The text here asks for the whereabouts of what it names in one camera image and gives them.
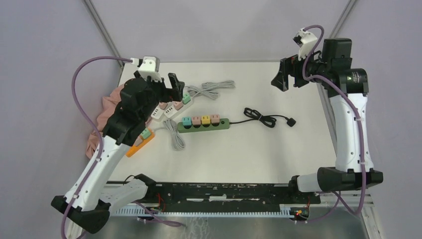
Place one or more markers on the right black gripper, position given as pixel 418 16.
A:
pixel 292 65

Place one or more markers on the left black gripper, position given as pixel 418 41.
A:
pixel 175 93

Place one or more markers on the teal usb charger plug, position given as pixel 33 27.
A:
pixel 187 122

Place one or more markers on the pink charger plug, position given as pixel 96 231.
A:
pixel 196 120

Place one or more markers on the green power strip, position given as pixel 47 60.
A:
pixel 223 125

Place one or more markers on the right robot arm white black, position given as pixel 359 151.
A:
pixel 347 92

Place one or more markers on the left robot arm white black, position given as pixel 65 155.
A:
pixel 86 204

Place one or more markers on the green plug on white strip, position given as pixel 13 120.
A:
pixel 186 98

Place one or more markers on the pink plug on right strip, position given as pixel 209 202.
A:
pixel 178 105

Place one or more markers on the yellow charger plug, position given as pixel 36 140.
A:
pixel 205 120

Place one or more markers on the pink charger plug far end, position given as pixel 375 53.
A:
pixel 215 119

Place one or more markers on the white power strip left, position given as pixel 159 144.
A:
pixel 157 114

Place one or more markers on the pink cloth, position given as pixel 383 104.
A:
pixel 109 104

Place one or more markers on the orange power strip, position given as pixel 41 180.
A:
pixel 135 149

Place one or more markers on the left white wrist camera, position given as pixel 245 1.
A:
pixel 148 67

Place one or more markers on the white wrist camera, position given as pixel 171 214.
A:
pixel 306 41
pixel 148 67

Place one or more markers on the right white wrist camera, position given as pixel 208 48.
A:
pixel 306 41

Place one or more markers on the black mounting base plate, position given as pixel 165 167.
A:
pixel 224 197

